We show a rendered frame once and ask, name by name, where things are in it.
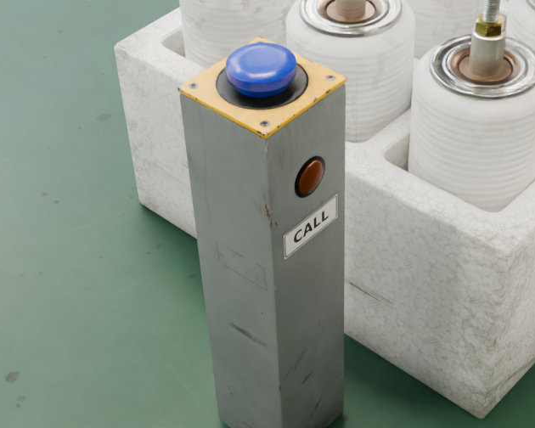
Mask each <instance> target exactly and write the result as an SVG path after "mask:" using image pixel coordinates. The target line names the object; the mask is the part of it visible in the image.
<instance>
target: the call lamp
mask: <svg viewBox="0 0 535 428"><path fill-rule="evenodd" d="M323 173H324V166H323V163H322V161H320V160H315V161H313V162H311V163H310V164H309V165H308V166H307V167H306V168H305V170H304V171H303V173H302V175H301V178H300V181H299V191H300V193H301V194H309V193H310V192H312V191H314V190H315V189H316V188H317V186H318V185H319V183H320V181H321V179H322V176H323Z"/></svg>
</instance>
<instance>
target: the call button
mask: <svg viewBox="0 0 535 428"><path fill-rule="evenodd" d="M226 71H227V78H228V80H229V81H230V82H231V83H232V84H233V85H234V86H235V87H236V88H237V90H238V91H240V92H241V93H243V94H244V95H247V96H250V97H255V98H266V97H271V96H274V95H276V94H279V93H282V92H283V91H284V90H285V89H286V88H287V87H288V86H289V84H290V83H291V82H292V81H293V79H294V78H295V76H296V57H295V55H294V54H293V53H292V52H291V51H290V50H289V49H288V48H285V47H283V46H280V45H278V44H275V43H270V42H256V43H252V44H248V45H245V46H243V47H241V48H238V49H236V50H235V51H233V52H232V53H231V54H230V55H229V56H228V58H227V61H226Z"/></svg>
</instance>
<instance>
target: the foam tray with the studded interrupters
mask: <svg viewBox="0 0 535 428"><path fill-rule="evenodd" d="M114 50H115V59H116V64H117V70H118V75H119V80H120V85H121V95H122V100H123V105H124V110H125V116H126V121H127V130H128V136H129V141H130V146H131V151H132V161H133V166H134V171H135V177H136V182H137V187H138V197H139V201H140V203H141V204H142V205H144V206H146V207H148V208H149V209H150V210H151V211H153V212H155V213H157V214H158V215H160V216H161V217H163V218H165V219H166V220H167V221H169V222H171V223H172V224H174V225H176V226H177V227H179V228H180V229H182V230H183V231H185V232H186V233H188V234H190V235H191V236H193V237H195V238H196V239H197V236H196V228H195V221H194V208H193V201H192V194H191V187H190V180H189V167H188V159H187V152H186V145H185V138H184V131H183V118H182V111H181V104H180V97H179V96H180V92H179V91H178V90H177V88H178V87H179V86H181V85H182V84H184V83H185V82H187V81H188V80H190V79H191V78H193V77H195V76H197V75H198V74H200V73H201V72H202V71H204V70H206V68H204V67H202V66H201V65H198V64H196V63H195V62H193V61H191V60H189V59H186V56H185V47H184V40H183V27H182V17H181V10H180V7H179V8H177V9H175V10H173V11H172V12H171V13H169V14H167V15H165V16H163V17H161V18H160V19H158V20H157V21H155V22H153V23H151V24H150V25H147V26H145V27H144V28H143V29H141V30H139V31H137V32H135V33H133V34H132V35H131V36H129V37H127V38H125V39H123V40H122V41H120V42H118V43H117V44H116V45H115V47H114ZM413 60H414V62H413V76H412V90H411V106H410V109H408V110H407V111H405V112H404V113H403V114H401V115H400V116H399V117H398V118H397V119H396V120H394V121H393V122H391V123H390V124H389V125H387V126H386V127H384V128H383V129H382V130H381V131H379V132H378V133H376V134H375V135H374V136H373V137H372V138H370V139H369V140H368V141H366V142H363V143H351V142H348V141H346V164H345V281H344V333H345V334H347V335H349V336H350V337H352V338H353V339H354V340H356V341H358V342H359V343H361V344H362V345H364V346H366V347H367V348H368V349H370V350H371V351H373V352H375V353H377V354H378V355H380V356H381V357H383V358H384V359H386V360H387V361H389V362H390V363H393V364H394V365H396V366H397V367H398V368H400V369H402V370H403V371H405V372H406V373H408V374H409V375H412V376H413V377H414V378H415V379H417V380H419V381H420V382H422V383H424V384H425V385H427V386H429V387H430V388H431V389H433V390H434V391H436V392H438V393H439V394H441V395H443V396H444V397H445V398H447V399H448V400H450V401H452V402H453V403H455V404H457V405H458V406H460V407H461V408H463V409H464V410H466V411H467V412H469V413H471V414H473V415H474V416H476V417H477V418H478V419H483V418H484V417H485V416H486V415H487V414H488V413H489V412H490V411H491V410H492V409H493V408H494V406H495V405H496V404H497V403H498V402H499V401H500V400H501V399H502V398H503V397H504V395H505V394H506V393H507V392H508V391H509V390H510V389H511V388H512V387H513V386H514V385H515V383H516V382H517V381H518V380H519V379H520V378H521V377H522V376H523V375H524V374H525V373H526V372H527V371H528V370H529V369H530V368H531V367H532V366H533V365H534V364H535V181H534V182H533V183H531V184H530V185H529V186H528V187H527V188H526V189H525V190H524V191H523V192H522V193H520V194H519V195H518V196H517V197H516V198H515V199H514V200H513V201H512V202H510V203H509V204H508V205H507V206H506V207H505V208H504V209H503V210H502V211H499V212H487V211H483V210H481V209H479V208H477V207H475V206H473V205H471V204H469V203H467V202H465V201H463V200H461V199H459V198H457V197H455V196H453V195H451V194H450V193H448V192H446V191H444V190H442V189H439V188H438V187H436V186H434V185H432V184H430V183H428V182H426V181H424V180H422V179H420V178H419V177H416V176H415V175H413V174H411V173H409V172H408V152H409V140H410V122H411V109H412V95H413V80H414V69H415V67H416V65H417V64H418V62H419V61H420V59H416V58H415V57H414V58H413Z"/></svg>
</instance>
